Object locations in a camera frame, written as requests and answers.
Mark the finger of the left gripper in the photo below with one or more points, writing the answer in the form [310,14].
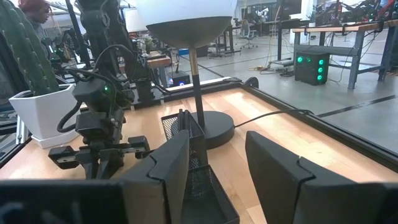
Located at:
[90,168]
[112,163]

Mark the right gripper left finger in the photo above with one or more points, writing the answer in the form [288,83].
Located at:
[168,174]

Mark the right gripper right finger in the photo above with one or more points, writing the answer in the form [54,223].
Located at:
[286,186]

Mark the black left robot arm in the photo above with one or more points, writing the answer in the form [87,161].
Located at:
[102,31]

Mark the black mesh desk organizer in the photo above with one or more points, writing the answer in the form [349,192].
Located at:
[199,186]

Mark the grey office chair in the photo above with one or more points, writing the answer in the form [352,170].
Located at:
[247,32]

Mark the white hexagonal plant pot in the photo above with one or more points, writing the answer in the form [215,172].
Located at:
[43,115]

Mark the green cactus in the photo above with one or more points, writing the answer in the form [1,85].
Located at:
[25,46]

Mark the black box with green lights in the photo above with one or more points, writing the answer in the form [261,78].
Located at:
[311,68]

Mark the person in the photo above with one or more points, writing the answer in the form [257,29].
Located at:
[37,18]

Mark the white globe table lamp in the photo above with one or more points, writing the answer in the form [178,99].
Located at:
[189,28]

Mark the wooden top workbench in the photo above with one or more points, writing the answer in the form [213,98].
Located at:
[354,29]

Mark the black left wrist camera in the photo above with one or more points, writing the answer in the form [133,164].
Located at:
[90,93]

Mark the black aluminium rig frame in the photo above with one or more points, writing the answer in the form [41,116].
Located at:
[342,137]

